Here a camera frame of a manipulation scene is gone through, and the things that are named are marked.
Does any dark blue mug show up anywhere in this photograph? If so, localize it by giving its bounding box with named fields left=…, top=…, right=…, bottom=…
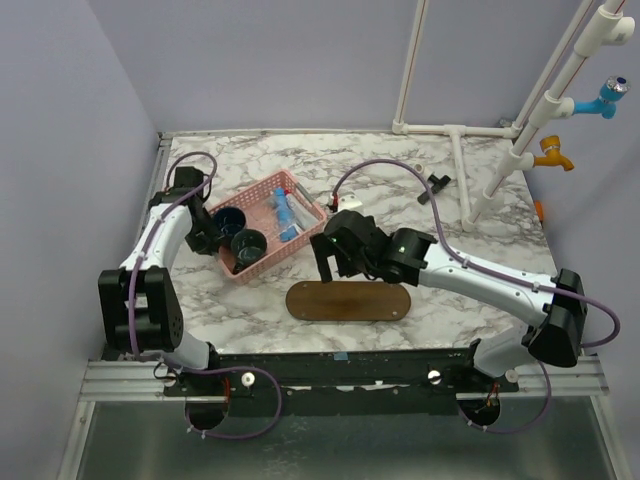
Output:
left=213, top=206, right=246, bottom=239

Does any pink plastic basket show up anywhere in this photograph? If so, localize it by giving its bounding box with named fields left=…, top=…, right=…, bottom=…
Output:
left=209, top=169, right=327, bottom=284

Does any dark green mug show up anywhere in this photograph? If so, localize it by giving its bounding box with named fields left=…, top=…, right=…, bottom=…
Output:
left=231, top=229, right=268, bottom=275

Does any brown wooden oval tray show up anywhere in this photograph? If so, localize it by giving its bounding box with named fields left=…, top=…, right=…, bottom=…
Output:
left=285, top=280, right=412, bottom=322

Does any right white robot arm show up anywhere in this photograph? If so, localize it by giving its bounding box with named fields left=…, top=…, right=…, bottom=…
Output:
left=311, top=210, right=587, bottom=392

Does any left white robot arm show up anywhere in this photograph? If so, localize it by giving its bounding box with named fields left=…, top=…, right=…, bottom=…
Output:
left=98, top=167, right=222, bottom=395

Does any wrapped toothbrush packet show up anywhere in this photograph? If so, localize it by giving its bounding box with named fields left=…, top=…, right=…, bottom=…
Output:
left=287, top=193, right=326, bottom=231

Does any blue toothpaste tube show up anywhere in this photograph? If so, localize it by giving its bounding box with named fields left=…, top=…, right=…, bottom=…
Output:
left=273, top=188, right=298, bottom=242

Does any white pipe end cap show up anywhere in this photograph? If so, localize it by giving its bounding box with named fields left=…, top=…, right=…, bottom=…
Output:
left=413, top=163, right=432, bottom=179

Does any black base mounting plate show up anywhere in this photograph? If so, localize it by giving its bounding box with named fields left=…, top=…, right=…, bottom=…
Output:
left=164, top=348, right=518, bottom=417

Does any orange object at edge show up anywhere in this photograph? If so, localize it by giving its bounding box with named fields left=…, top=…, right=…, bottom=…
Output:
left=534, top=201, right=544, bottom=222

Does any yellow tap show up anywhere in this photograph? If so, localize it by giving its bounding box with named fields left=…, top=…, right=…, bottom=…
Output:
left=534, top=135, right=574, bottom=171

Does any blue tap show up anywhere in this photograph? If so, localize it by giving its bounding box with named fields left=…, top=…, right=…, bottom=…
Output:
left=573, top=75, right=630, bottom=120

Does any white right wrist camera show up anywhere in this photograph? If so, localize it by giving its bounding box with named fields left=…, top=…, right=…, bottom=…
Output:
left=328, top=194, right=364, bottom=213

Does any black valve handle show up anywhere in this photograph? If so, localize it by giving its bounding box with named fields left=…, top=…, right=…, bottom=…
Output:
left=417, top=174, right=451, bottom=205

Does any aluminium rail frame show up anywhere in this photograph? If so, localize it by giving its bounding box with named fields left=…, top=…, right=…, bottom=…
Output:
left=77, top=132, right=174, bottom=401

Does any white pvc pipe frame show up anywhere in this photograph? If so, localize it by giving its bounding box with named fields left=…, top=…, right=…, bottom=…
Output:
left=391, top=0, right=637, bottom=226

